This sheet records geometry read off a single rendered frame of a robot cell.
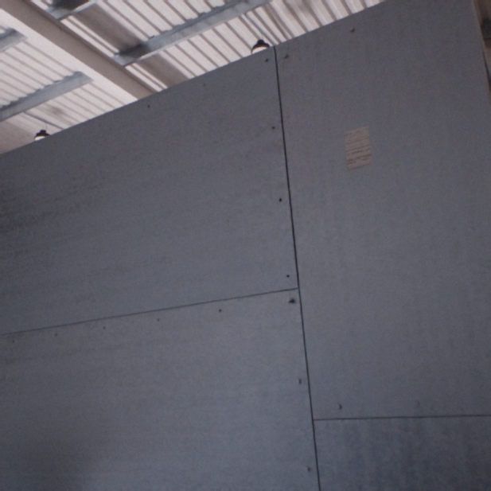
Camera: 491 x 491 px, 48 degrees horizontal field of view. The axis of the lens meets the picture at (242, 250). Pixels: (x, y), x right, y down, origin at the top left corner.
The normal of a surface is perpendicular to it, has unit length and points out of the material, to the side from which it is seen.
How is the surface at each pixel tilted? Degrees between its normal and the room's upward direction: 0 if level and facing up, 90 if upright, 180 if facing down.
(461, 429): 90
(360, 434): 90
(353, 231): 90
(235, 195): 90
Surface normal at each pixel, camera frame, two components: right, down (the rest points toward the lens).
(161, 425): -0.51, -0.15
